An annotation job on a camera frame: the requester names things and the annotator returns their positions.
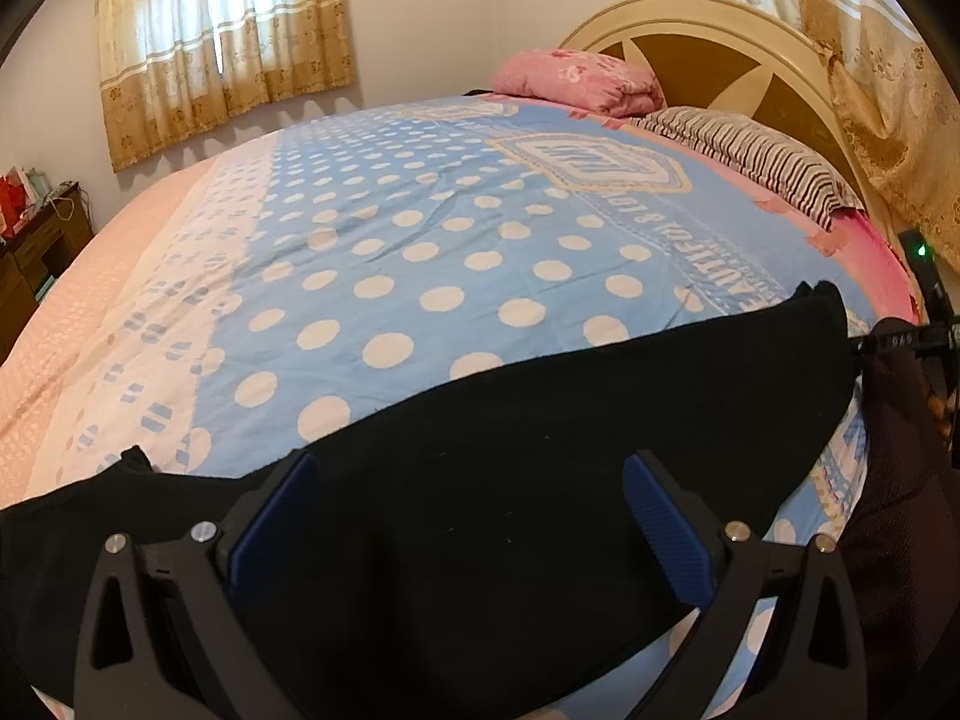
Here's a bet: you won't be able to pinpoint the striped pillow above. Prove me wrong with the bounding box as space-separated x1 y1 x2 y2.
630 107 867 232

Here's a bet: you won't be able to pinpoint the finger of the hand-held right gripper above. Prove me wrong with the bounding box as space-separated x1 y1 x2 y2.
855 322 953 355

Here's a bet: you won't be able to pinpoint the beige floral window curtain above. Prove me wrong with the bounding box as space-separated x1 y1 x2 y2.
94 0 357 173
622 0 960 271

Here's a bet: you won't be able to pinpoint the brown wooden desk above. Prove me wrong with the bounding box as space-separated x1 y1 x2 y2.
0 181 95 365

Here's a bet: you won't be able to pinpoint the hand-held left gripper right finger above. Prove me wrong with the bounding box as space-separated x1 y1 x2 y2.
622 451 871 720

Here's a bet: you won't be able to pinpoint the pink bed sheet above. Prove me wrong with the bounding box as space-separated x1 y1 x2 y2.
750 195 922 327

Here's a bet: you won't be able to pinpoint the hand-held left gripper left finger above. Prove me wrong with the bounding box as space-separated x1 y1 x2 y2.
75 450 323 720

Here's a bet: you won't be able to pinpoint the pink floral folded quilt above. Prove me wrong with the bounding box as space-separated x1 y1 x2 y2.
491 49 665 119

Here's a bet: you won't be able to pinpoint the cream wooden headboard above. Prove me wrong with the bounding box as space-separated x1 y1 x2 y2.
559 0 901 256

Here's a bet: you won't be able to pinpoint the polka dot bed blanket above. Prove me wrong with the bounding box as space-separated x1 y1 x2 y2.
0 90 927 720

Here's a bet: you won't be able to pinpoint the black pants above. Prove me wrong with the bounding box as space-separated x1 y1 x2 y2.
0 281 863 720

